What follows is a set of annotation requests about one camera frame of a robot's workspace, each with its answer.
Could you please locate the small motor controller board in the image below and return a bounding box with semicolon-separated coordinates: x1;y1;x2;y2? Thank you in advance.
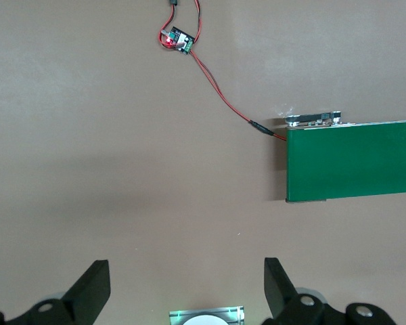
158;26;196;56

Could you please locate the red and black wire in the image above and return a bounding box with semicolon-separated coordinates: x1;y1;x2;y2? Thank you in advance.
158;0;288;142

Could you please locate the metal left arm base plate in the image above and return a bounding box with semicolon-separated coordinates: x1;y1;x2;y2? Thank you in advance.
168;305;246;325

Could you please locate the green conveyor belt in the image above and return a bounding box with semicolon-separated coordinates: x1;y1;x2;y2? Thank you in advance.
284;110;406;204

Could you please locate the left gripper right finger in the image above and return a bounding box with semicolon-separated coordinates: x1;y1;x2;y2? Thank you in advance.
263;257;333;325

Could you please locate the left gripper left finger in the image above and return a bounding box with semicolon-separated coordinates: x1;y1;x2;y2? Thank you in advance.
6;259;112;325

